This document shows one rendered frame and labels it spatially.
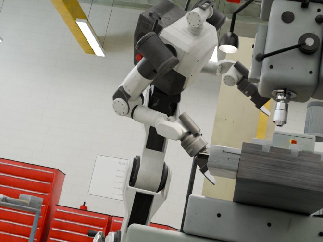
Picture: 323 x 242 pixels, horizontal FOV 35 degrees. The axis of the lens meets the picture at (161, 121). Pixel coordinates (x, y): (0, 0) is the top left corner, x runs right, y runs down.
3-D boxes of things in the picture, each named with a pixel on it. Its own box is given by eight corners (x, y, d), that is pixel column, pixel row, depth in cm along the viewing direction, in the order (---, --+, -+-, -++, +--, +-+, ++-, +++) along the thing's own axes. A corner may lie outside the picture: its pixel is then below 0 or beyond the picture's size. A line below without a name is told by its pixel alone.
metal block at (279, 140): (270, 151, 154) (273, 133, 156) (269, 156, 160) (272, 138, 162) (288, 154, 153) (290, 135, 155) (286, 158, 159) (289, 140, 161)
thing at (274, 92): (272, 89, 175) (272, 86, 175) (270, 96, 183) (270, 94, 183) (297, 92, 173) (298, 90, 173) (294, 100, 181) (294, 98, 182)
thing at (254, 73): (248, 78, 179) (256, 24, 184) (247, 81, 183) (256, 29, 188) (259, 79, 178) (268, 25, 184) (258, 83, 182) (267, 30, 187)
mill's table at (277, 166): (236, 176, 111) (241, 141, 113) (229, 221, 229) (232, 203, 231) (346, 195, 107) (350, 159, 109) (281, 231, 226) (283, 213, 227)
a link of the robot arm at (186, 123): (181, 153, 201) (162, 132, 203) (194, 142, 210) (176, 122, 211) (197, 138, 194) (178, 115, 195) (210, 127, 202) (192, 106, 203)
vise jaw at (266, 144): (250, 150, 151) (252, 137, 152) (249, 160, 165) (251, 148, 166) (270, 153, 150) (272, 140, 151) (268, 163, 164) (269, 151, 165)
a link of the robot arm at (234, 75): (237, 97, 239) (218, 81, 239) (245, 84, 246) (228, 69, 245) (250, 84, 230) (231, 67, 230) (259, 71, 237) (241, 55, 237)
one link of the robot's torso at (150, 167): (122, 188, 229) (142, 94, 244) (160, 196, 231) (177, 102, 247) (128, 182, 214) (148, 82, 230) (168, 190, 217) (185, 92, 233)
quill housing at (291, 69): (259, 78, 170) (273, -7, 177) (255, 98, 190) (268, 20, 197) (318, 87, 167) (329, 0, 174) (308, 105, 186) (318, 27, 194)
